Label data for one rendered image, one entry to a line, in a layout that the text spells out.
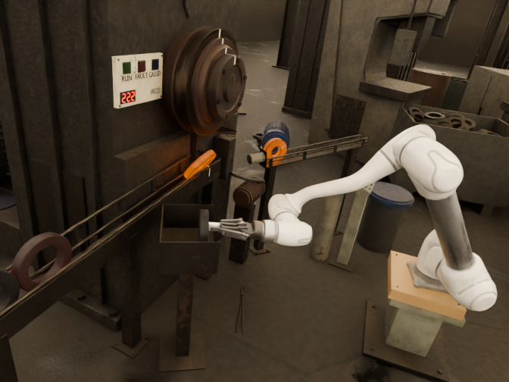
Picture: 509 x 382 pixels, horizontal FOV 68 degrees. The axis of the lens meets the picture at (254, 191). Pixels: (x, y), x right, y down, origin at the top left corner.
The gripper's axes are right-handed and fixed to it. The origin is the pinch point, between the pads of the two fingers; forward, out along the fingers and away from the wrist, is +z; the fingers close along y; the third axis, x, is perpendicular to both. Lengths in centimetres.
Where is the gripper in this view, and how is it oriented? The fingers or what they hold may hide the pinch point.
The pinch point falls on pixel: (210, 226)
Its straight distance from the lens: 145.3
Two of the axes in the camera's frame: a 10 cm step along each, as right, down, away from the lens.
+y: -1.8, -4.6, 8.7
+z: -9.6, -1.1, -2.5
